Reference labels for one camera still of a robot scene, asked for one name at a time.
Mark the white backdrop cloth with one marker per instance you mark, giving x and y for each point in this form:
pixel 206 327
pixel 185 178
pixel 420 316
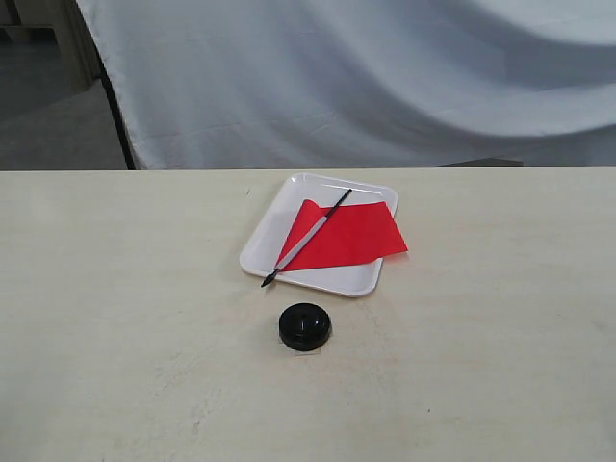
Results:
pixel 301 84

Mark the black backdrop stand pole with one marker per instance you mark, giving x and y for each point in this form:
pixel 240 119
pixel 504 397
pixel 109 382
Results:
pixel 122 135

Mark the black round flag base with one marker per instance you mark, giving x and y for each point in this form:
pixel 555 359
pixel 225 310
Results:
pixel 304 327

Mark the red flag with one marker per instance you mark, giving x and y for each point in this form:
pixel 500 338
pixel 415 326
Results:
pixel 338 236

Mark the wooden furniture in background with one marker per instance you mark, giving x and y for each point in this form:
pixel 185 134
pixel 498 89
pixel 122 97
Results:
pixel 58 21

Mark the white rectangular plastic tray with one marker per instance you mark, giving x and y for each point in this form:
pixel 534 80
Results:
pixel 266 241

